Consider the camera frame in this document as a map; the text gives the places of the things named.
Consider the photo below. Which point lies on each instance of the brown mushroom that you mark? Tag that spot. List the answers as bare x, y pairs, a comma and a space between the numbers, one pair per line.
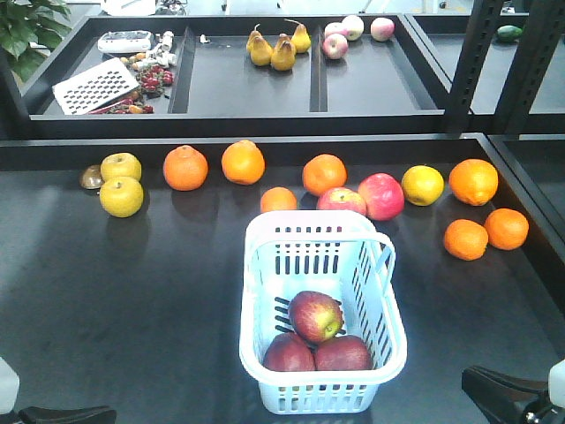
91, 177

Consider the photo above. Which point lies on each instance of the green potted plant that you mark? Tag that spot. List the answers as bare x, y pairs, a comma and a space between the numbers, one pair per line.
26, 22

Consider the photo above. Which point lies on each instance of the red yellow apple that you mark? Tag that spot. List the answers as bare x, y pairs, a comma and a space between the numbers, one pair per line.
315, 316
288, 352
345, 353

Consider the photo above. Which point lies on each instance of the pink red apple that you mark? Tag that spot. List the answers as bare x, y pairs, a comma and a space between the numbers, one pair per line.
342, 198
383, 196

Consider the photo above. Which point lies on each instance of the yellow brown pear middle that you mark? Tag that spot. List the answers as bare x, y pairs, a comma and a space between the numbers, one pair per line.
284, 54

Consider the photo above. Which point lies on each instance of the bumpy orange far left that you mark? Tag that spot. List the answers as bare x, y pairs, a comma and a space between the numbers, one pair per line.
185, 168

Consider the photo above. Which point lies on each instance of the green avocado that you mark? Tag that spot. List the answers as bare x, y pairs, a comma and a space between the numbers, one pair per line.
508, 33

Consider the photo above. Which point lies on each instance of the light blue plastic basket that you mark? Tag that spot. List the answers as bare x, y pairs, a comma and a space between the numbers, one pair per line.
336, 252

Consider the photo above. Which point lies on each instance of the pink red apple right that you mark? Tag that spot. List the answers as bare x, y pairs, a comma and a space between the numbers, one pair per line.
383, 196

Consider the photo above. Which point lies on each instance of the black gripper finger holding basket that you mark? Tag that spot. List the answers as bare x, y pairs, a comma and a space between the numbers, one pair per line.
93, 415

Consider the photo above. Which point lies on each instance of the pink peach front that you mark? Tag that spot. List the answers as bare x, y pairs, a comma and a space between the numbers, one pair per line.
335, 46

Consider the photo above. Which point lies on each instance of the yellow apple rear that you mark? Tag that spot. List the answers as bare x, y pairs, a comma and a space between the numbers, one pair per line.
121, 165

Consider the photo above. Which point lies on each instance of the pink peach right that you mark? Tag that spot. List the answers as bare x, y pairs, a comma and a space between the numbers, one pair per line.
382, 29

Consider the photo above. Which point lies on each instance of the yellow orange citrus fruit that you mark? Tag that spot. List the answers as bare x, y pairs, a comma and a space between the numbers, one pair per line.
422, 185

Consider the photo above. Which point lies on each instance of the yellow brown pear left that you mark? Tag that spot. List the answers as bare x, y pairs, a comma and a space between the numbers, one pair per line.
258, 48

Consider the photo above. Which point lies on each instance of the white perforated tray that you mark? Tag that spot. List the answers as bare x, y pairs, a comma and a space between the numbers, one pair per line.
90, 89

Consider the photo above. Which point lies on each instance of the pink red apple left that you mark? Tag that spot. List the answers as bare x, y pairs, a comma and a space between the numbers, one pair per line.
342, 198

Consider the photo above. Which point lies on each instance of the yellow brown pear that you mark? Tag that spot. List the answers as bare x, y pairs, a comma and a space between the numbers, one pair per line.
258, 48
284, 54
300, 38

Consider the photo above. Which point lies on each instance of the pale peach rear middle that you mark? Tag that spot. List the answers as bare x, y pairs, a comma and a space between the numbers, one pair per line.
354, 26

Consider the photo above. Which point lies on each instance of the white electronic device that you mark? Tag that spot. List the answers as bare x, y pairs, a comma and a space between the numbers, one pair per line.
125, 42

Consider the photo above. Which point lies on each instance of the black wooden fruit display stand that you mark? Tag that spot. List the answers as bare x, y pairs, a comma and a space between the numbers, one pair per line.
142, 313

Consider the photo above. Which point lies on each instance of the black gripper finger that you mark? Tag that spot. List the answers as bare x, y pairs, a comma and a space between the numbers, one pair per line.
505, 398

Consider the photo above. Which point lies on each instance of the large orange with navel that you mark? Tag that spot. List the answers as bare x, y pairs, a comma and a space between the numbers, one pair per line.
474, 181

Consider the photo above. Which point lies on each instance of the yellow brown pear right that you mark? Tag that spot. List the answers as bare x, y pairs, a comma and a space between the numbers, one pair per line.
300, 38

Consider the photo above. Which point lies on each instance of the small orange front left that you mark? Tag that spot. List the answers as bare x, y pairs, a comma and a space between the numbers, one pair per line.
465, 239

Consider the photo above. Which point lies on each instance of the small orange front right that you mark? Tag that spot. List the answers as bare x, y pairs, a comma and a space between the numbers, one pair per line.
507, 228

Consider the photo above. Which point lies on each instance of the orange behind pink apples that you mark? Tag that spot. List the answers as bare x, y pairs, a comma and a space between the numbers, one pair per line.
322, 173

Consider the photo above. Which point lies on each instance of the pink peach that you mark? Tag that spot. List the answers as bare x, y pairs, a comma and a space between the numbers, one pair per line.
335, 46
382, 29

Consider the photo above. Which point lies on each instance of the small orange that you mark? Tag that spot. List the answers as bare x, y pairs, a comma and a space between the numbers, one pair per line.
465, 239
278, 198
507, 228

